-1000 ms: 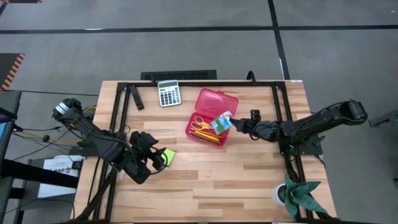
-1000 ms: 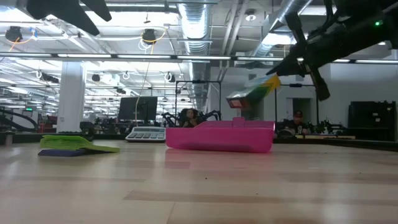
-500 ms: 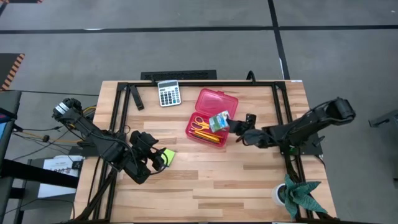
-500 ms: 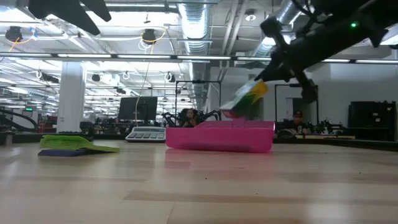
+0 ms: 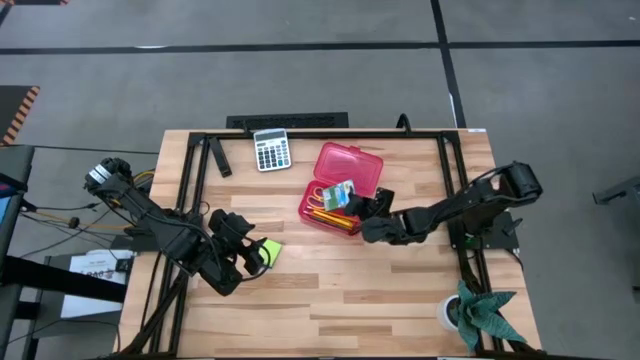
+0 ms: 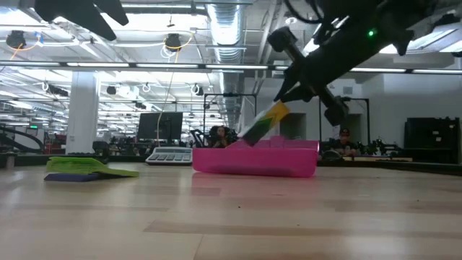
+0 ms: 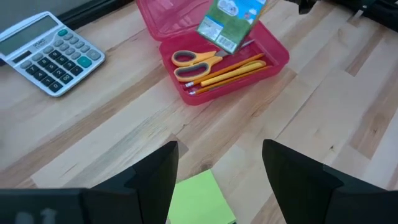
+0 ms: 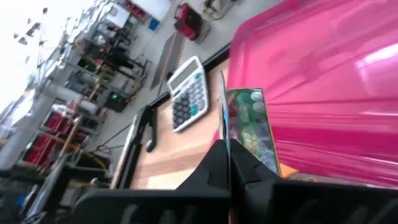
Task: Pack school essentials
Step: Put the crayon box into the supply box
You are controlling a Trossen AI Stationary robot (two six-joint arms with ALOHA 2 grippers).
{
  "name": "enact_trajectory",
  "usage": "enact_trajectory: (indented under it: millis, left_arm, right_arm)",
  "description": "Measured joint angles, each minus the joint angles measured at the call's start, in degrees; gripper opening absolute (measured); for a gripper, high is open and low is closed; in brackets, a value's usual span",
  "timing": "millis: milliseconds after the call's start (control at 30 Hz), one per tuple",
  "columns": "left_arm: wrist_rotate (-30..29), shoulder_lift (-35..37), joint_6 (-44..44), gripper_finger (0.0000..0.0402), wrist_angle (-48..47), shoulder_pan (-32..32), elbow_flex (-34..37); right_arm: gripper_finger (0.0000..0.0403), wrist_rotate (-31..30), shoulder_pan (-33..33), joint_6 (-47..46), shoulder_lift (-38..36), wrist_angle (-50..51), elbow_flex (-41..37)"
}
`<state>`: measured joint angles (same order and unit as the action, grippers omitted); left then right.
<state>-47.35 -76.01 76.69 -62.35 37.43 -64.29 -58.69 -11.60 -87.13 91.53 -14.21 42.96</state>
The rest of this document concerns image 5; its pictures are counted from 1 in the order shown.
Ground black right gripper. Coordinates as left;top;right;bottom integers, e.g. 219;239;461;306
343;186;408;246

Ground black side table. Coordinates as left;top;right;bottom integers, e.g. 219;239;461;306
0;254;129;360

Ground grey stand leg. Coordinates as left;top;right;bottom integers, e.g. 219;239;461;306
592;174;640;206

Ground white plant pot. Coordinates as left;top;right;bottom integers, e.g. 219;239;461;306
436;293;464;333

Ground dark computer monitor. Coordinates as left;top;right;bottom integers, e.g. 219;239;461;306
0;144;36;261

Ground green crayon box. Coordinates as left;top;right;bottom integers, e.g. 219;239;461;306
321;179;357;212

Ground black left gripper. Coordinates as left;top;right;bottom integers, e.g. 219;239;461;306
207;208;267;277

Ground pink plastic pencil box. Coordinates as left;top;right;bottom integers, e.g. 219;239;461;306
297;141;385;237

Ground hazard striped floor mat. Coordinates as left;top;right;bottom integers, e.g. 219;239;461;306
0;84;41;148

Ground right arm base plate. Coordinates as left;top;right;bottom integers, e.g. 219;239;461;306
446;209;520;252

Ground orange handled scissors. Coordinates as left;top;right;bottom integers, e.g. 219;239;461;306
307;185;327;210

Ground green artificial plant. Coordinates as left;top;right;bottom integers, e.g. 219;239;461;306
452;278;527;353

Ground black aluminium table frame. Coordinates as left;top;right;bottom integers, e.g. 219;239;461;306
114;128;546;359

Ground white paper sheet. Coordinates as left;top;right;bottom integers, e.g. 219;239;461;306
59;248;136;320

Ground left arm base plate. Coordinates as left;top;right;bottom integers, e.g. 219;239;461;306
109;214;204;254

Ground black flat metal strip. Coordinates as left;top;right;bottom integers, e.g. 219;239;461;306
208;135;234;179

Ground grey desk calculator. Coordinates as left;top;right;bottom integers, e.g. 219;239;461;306
252;128;293;173

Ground black cable with connector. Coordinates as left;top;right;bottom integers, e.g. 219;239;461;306
19;199;131;259

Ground green sticky note pad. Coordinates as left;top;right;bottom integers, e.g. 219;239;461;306
258;238;284;269

